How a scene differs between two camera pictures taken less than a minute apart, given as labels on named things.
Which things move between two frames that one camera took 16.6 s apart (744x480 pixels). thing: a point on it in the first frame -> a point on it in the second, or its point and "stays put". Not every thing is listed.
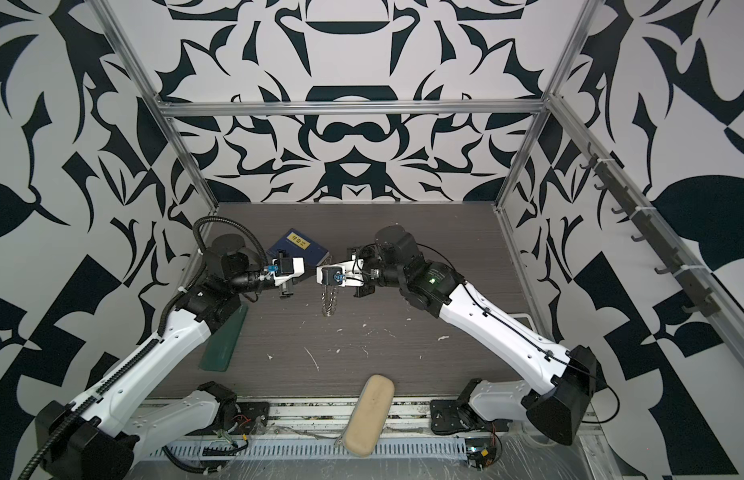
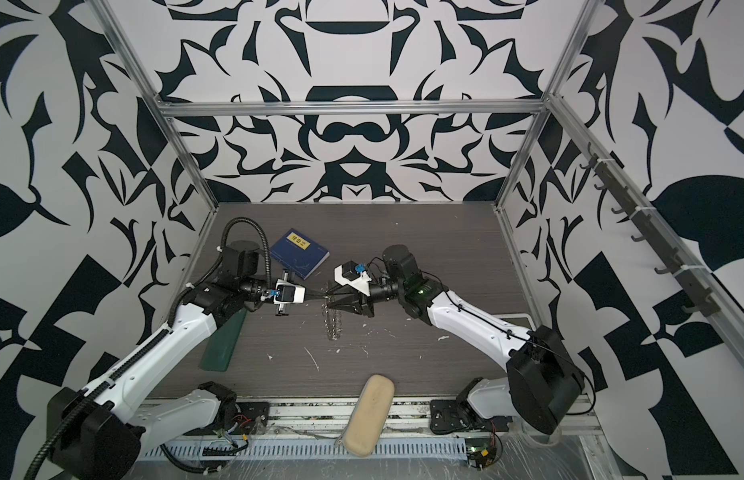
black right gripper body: [376, 268] -> [386, 291]
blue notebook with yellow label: [301, 247] stays put
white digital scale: [523, 320] stays put
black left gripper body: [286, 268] -> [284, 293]
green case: [222, 342] stays put
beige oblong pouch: [369, 416] stays put
